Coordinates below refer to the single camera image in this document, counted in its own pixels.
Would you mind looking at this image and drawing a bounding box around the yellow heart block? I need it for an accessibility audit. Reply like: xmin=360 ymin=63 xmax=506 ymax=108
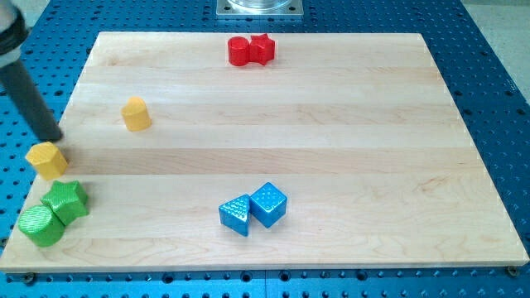
xmin=121 ymin=97 xmax=152 ymax=132

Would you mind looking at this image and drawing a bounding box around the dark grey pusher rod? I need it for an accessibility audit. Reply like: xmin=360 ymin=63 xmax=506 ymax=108
xmin=1 ymin=60 xmax=62 ymax=142

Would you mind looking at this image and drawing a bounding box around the robot arm end white black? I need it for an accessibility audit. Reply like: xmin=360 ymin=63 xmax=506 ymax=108
xmin=1 ymin=0 xmax=29 ymax=67

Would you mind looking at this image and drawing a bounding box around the red star block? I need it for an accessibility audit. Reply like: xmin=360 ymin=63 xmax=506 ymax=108
xmin=249 ymin=34 xmax=276 ymax=65

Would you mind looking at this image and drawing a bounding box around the green star block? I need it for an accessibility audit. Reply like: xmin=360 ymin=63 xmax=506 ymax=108
xmin=41 ymin=180 xmax=89 ymax=226

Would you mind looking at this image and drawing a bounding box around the blue cube block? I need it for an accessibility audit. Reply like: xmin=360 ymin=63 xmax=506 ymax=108
xmin=250 ymin=182 xmax=287 ymax=228

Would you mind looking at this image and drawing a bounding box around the light wooden board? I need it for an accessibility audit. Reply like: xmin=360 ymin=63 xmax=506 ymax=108
xmin=1 ymin=32 xmax=528 ymax=273

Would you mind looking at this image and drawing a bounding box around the blue triangle block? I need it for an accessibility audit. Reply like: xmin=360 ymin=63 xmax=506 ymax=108
xmin=219 ymin=195 xmax=250 ymax=237

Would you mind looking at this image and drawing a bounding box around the red cylinder block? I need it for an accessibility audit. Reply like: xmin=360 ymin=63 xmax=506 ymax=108
xmin=227 ymin=36 xmax=250 ymax=66

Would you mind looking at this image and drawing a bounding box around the yellow hexagon block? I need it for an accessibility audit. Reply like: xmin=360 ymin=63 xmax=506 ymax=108
xmin=25 ymin=142 xmax=68 ymax=180

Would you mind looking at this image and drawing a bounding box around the blue perforated metal table plate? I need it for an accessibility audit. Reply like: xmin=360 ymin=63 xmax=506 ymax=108
xmin=1 ymin=0 xmax=529 ymax=297

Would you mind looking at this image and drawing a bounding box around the green cylinder block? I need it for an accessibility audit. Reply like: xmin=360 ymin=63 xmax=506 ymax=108
xmin=17 ymin=204 xmax=65 ymax=248

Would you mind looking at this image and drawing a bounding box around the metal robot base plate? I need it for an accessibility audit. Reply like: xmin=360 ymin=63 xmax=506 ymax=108
xmin=216 ymin=0 xmax=304 ymax=17

